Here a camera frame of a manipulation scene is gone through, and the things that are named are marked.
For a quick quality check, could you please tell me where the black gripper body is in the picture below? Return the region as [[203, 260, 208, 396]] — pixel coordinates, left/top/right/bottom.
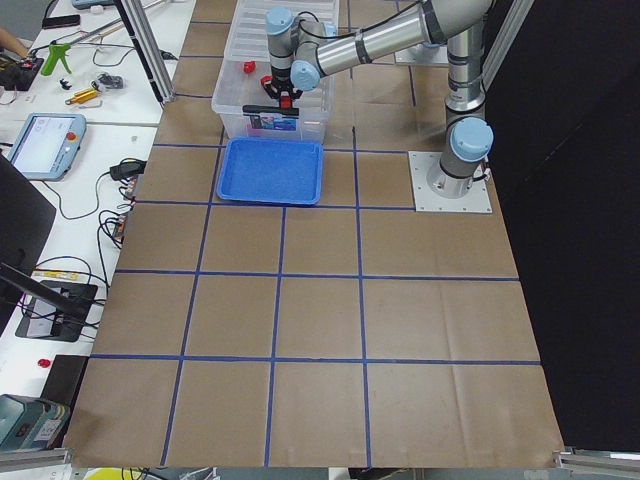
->
[[260, 75, 303, 100]]

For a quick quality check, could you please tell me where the clear plastic box lid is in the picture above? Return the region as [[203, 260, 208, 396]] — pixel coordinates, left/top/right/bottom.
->
[[224, 0, 340, 62]]

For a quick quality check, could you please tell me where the red block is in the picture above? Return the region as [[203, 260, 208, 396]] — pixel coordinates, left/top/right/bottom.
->
[[243, 61, 256, 74], [279, 95, 292, 109]]

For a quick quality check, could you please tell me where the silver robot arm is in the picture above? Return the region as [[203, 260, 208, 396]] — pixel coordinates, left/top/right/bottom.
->
[[261, 1, 494, 199]]

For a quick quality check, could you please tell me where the red block in box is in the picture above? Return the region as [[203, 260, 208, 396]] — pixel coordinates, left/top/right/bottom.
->
[[243, 61, 256, 74]]

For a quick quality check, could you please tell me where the clear plastic storage box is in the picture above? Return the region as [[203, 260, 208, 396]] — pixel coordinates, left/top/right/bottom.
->
[[211, 49, 335, 142]]

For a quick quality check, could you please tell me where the blue plastic tray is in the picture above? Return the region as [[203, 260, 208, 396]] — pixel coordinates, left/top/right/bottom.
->
[[217, 137, 324, 206]]

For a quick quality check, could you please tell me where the black power adapter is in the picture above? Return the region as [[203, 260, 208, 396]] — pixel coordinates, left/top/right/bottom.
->
[[109, 159, 147, 181]]

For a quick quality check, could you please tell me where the black smartphone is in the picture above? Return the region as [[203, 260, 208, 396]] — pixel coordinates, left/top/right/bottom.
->
[[41, 14, 81, 30]]

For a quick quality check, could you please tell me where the green grabber tool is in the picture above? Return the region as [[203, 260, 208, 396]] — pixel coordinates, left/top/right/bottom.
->
[[40, 42, 72, 76]]

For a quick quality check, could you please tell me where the teach pendant tablet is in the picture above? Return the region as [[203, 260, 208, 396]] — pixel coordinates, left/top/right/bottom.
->
[[8, 113, 87, 181]]

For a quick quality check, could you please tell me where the black monitor stand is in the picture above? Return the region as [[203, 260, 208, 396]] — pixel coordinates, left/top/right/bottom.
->
[[1, 263, 98, 343]]

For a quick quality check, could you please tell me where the black box latch handle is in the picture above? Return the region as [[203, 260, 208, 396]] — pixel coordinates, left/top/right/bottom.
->
[[242, 105, 300, 117]]

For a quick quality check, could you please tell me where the aluminium frame post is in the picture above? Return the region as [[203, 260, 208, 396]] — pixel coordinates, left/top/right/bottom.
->
[[114, 0, 175, 105]]

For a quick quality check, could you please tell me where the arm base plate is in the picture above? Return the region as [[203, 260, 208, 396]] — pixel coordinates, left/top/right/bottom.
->
[[408, 151, 493, 215]]

